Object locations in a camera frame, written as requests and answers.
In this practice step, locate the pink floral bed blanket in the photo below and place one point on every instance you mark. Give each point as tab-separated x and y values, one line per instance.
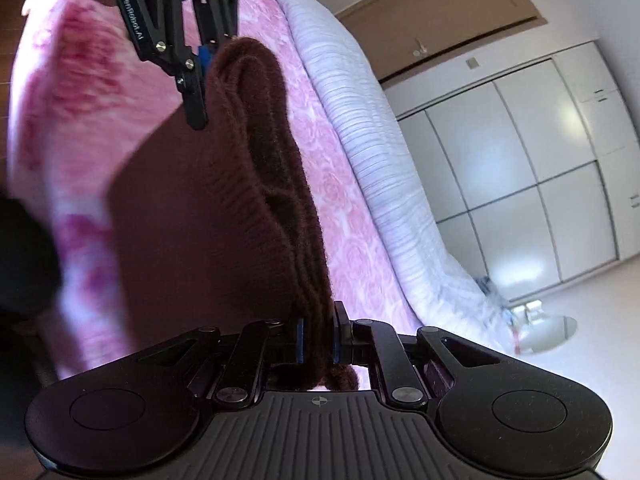
81	103

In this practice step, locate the white wardrobe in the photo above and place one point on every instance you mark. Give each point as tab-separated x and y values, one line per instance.
533	175

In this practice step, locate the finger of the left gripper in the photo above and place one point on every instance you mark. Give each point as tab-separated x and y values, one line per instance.
188	73
220	22

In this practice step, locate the maroon knitted button vest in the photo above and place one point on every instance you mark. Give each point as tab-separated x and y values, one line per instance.
218	227

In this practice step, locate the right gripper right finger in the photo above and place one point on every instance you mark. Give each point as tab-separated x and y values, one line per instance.
377	346

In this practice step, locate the round white side table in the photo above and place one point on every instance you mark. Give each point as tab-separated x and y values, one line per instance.
535	331

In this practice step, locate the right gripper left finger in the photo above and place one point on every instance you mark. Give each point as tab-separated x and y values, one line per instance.
259	347

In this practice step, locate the brown wooden door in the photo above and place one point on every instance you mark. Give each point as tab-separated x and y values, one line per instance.
402	37

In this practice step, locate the white striped rolled duvet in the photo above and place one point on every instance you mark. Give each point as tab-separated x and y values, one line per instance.
438	290

